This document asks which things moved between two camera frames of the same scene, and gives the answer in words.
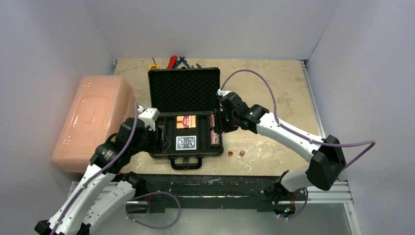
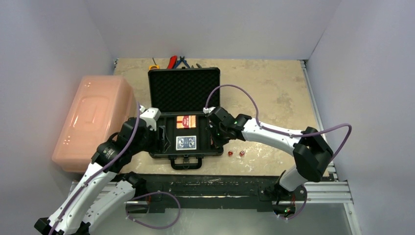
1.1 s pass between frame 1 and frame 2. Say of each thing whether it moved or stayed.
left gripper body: stayed
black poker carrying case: stayed
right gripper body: moved
